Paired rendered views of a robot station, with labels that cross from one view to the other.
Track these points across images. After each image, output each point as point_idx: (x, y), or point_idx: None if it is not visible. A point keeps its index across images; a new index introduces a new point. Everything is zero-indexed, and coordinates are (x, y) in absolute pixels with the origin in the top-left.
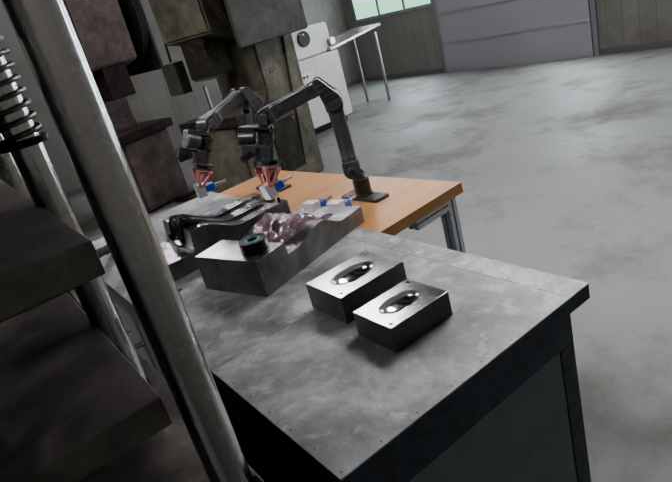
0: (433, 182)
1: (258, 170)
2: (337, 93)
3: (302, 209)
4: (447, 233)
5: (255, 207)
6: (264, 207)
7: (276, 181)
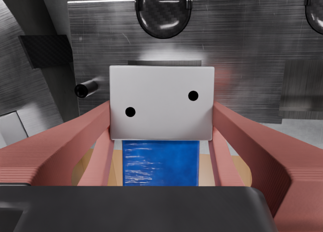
0: None
1: (264, 182)
2: None
3: (36, 119)
4: None
5: None
6: (107, 9)
7: (162, 185)
